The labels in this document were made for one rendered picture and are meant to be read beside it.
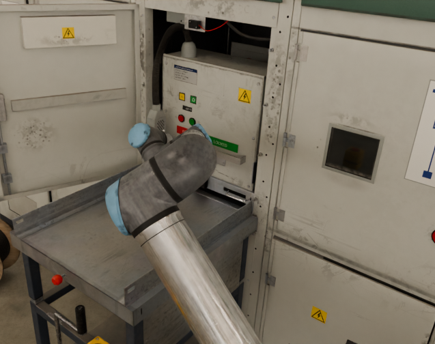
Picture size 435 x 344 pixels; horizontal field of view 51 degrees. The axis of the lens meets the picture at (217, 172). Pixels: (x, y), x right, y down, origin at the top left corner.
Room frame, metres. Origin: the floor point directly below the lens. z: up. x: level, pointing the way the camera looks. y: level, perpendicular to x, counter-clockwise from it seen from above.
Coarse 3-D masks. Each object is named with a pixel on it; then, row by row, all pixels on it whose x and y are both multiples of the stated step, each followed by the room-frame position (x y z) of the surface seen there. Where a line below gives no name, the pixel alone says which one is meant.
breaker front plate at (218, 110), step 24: (168, 72) 1.88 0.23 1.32; (216, 72) 1.73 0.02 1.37; (168, 96) 1.87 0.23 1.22; (216, 96) 1.73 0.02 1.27; (168, 120) 1.87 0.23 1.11; (216, 120) 1.73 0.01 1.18; (240, 120) 1.66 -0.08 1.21; (240, 144) 1.66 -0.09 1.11; (216, 168) 1.72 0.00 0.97; (240, 168) 1.65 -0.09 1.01
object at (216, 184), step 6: (210, 180) 1.72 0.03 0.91; (216, 180) 1.70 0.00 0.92; (222, 180) 1.69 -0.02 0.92; (210, 186) 1.72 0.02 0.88; (216, 186) 1.70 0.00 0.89; (222, 186) 1.68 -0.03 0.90; (228, 186) 1.67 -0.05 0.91; (234, 186) 1.65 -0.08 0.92; (222, 192) 1.68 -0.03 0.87; (228, 192) 1.67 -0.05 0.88; (234, 192) 1.65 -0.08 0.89; (240, 192) 1.63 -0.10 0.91; (252, 192) 1.60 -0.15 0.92; (240, 198) 1.63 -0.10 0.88; (252, 198) 1.60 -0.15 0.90; (252, 204) 1.60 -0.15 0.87
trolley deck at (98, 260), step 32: (64, 224) 1.41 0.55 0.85; (96, 224) 1.43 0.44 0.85; (192, 224) 1.47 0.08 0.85; (256, 224) 1.54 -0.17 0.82; (32, 256) 1.27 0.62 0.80; (64, 256) 1.22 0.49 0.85; (96, 256) 1.23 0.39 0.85; (128, 256) 1.24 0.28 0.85; (96, 288) 1.07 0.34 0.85; (160, 288) 1.09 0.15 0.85; (128, 320) 1.00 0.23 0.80
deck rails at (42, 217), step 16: (112, 176) 1.69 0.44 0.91; (80, 192) 1.55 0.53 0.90; (96, 192) 1.62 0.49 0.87; (48, 208) 1.43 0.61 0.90; (64, 208) 1.49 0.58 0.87; (80, 208) 1.52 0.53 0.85; (240, 208) 1.49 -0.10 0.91; (16, 224) 1.33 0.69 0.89; (32, 224) 1.38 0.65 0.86; (48, 224) 1.40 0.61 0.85; (224, 224) 1.40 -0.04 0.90; (208, 240) 1.33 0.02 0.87; (128, 288) 1.02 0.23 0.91; (144, 288) 1.07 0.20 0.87; (128, 304) 1.01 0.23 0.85
